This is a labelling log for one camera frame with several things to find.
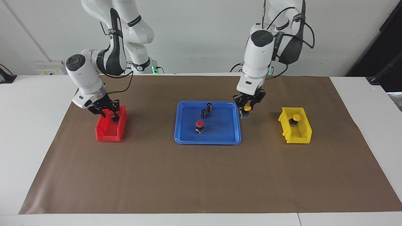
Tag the yellow push button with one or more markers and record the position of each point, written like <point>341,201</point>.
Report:
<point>296,117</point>
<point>247,108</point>

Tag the brown paper table mat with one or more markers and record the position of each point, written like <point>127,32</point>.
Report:
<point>201,179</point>

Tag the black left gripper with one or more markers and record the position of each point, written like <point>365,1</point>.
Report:
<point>249,95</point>

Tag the blue plastic tray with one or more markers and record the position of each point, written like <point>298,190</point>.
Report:
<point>220,131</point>

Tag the yellow plastic parts bin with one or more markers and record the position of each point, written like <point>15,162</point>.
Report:
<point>306,131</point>

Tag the black stand pole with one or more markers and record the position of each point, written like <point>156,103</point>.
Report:
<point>386,69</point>

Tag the small black cylinder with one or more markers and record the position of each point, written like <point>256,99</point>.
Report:
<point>204,114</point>
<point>209,107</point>

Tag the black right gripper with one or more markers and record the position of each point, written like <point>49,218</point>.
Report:
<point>99,105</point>

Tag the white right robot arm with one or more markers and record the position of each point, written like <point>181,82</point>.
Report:
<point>84,75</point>

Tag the white power strip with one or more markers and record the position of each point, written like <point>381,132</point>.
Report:
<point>48,69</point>

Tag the red plastic parts bin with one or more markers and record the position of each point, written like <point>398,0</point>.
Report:
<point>106,135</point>

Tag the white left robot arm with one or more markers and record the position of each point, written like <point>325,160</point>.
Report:
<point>256,56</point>

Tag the red push button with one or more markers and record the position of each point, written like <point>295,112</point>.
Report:
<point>199,123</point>

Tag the black device on table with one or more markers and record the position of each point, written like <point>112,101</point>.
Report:
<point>6,78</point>

